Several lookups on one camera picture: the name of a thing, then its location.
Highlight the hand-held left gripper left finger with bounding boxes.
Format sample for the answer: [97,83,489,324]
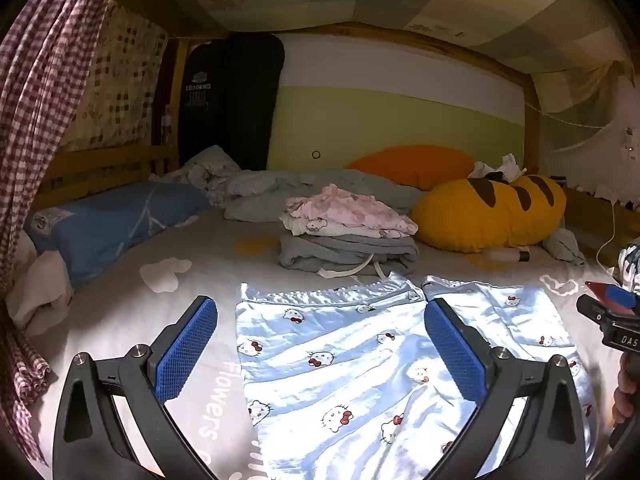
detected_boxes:
[52,295,236,480]

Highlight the light blue satin cat-print pants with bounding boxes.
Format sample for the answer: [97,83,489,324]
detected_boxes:
[235,272,598,480]

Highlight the red checkered curtain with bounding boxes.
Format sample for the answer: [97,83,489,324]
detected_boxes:
[0,0,133,461]

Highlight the white floral printed quilt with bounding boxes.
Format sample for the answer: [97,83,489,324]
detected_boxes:
[150,145,241,196]

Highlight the crumpled white clothes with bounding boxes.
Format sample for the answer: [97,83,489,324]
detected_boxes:
[467,152,526,183]

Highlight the grey-green cloth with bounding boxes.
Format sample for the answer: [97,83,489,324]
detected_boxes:
[542,227,586,267]

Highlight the striped clothing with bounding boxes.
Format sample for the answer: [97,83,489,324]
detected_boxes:
[617,242,640,291]

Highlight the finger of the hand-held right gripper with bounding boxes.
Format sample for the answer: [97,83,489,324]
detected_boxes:
[584,281,638,317]

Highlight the orange pillow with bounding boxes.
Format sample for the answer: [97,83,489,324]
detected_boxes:
[346,145,476,191]

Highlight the white cloth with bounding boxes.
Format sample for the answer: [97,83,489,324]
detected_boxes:
[5,250,76,338]

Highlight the white cable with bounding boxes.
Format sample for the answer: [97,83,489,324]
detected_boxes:
[595,200,617,268]

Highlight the folded grey sweatpants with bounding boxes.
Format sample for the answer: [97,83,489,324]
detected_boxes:
[278,232,420,281]

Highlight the yellow striped plush pillow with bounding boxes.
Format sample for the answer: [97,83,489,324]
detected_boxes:
[411,175,568,253]

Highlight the white bottle with black cap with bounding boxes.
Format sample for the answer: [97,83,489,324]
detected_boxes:
[482,249,532,265]

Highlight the blue pillow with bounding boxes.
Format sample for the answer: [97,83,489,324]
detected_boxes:
[25,181,211,291]

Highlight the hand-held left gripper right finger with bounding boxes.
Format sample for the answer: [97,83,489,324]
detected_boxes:
[422,297,586,480]

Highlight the folded pink clothes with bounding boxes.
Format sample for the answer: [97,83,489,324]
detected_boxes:
[280,185,418,239]

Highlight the pale yellow net curtain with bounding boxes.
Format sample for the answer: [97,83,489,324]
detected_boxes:
[530,60,636,116]

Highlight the person's right hand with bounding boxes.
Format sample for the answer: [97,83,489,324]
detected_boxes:
[612,355,640,426]

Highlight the patchwork floral curtain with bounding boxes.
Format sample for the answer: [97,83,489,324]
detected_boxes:
[65,0,171,153]

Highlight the grey-blue blanket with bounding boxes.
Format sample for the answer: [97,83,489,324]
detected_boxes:
[220,167,426,223]

